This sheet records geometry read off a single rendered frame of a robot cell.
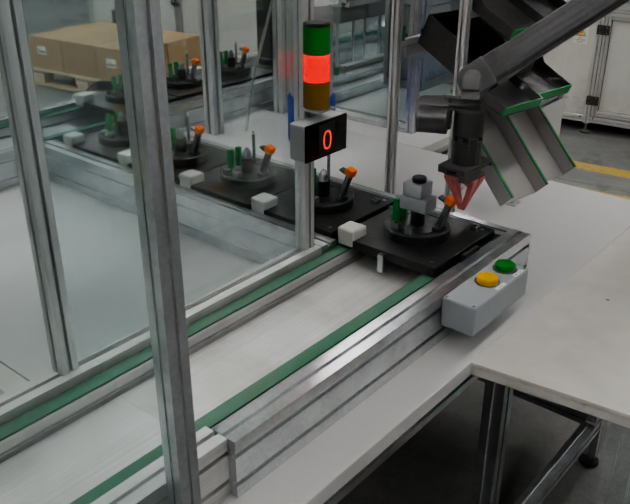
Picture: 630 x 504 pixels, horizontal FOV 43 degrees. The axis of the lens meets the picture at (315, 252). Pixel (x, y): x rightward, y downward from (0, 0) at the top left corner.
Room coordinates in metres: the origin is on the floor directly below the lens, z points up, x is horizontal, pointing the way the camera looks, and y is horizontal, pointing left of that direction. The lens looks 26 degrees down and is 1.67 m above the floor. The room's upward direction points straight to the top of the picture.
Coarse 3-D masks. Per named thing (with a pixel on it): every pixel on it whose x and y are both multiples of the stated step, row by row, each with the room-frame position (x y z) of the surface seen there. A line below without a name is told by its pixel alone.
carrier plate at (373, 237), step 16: (368, 224) 1.56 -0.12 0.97; (464, 224) 1.56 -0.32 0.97; (368, 240) 1.48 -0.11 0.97; (384, 240) 1.48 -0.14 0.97; (448, 240) 1.48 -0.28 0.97; (464, 240) 1.48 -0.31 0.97; (480, 240) 1.49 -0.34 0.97; (400, 256) 1.41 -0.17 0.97; (416, 256) 1.41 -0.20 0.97; (432, 256) 1.41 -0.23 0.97; (448, 256) 1.41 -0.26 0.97; (432, 272) 1.36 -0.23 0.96
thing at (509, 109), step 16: (432, 16) 1.80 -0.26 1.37; (448, 16) 1.85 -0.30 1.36; (432, 32) 1.80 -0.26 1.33; (448, 32) 1.76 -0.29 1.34; (480, 32) 1.85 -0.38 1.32; (496, 32) 1.82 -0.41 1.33; (432, 48) 1.79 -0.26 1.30; (448, 48) 1.76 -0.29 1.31; (480, 48) 1.85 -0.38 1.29; (448, 64) 1.75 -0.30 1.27; (512, 80) 1.77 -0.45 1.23; (496, 96) 1.70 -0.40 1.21; (512, 96) 1.72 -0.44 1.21; (528, 96) 1.74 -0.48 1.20; (496, 112) 1.65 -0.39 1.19; (512, 112) 1.65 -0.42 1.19
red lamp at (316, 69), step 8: (304, 56) 1.44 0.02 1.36; (312, 56) 1.43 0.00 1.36; (320, 56) 1.43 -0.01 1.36; (328, 56) 1.44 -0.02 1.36; (304, 64) 1.44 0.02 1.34; (312, 64) 1.43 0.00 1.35; (320, 64) 1.43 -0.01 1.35; (328, 64) 1.44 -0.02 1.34; (304, 72) 1.44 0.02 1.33; (312, 72) 1.43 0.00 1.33; (320, 72) 1.43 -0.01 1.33; (328, 72) 1.44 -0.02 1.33; (304, 80) 1.44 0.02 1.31; (312, 80) 1.43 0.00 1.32; (320, 80) 1.43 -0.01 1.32; (328, 80) 1.44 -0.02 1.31
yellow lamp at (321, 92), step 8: (304, 88) 1.44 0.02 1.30; (312, 88) 1.43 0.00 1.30; (320, 88) 1.43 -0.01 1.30; (328, 88) 1.44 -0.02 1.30; (304, 96) 1.44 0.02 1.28; (312, 96) 1.43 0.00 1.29; (320, 96) 1.43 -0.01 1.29; (328, 96) 1.44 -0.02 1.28; (304, 104) 1.44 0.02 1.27; (312, 104) 1.43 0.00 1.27; (320, 104) 1.43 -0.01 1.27; (328, 104) 1.44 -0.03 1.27
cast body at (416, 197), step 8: (416, 176) 1.52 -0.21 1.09; (424, 176) 1.52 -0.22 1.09; (408, 184) 1.51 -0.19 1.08; (416, 184) 1.50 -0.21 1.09; (424, 184) 1.51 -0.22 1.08; (432, 184) 1.53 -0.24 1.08; (408, 192) 1.51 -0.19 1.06; (416, 192) 1.50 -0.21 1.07; (424, 192) 1.50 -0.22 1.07; (400, 200) 1.52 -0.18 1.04; (408, 200) 1.51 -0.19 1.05; (416, 200) 1.50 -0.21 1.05; (424, 200) 1.49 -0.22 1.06; (432, 200) 1.51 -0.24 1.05; (408, 208) 1.51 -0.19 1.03; (416, 208) 1.50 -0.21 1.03; (424, 208) 1.49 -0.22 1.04; (432, 208) 1.51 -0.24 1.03
